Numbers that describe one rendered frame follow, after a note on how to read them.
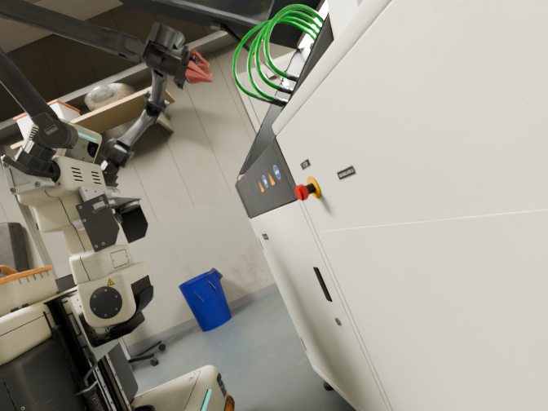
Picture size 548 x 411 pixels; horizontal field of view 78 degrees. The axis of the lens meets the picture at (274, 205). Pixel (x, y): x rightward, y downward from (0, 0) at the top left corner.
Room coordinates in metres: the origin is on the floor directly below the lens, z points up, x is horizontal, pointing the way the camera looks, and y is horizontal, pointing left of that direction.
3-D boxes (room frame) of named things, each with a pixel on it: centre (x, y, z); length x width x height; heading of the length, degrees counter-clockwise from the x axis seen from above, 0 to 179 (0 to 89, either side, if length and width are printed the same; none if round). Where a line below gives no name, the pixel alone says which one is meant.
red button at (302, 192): (0.72, -0.08, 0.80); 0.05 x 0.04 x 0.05; 16
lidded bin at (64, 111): (3.09, 1.57, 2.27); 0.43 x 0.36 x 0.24; 91
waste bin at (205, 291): (3.19, 0.90, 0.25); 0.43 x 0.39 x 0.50; 90
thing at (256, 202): (1.17, 0.01, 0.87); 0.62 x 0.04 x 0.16; 16
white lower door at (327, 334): (1.16, 0.02, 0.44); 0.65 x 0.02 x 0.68; 16
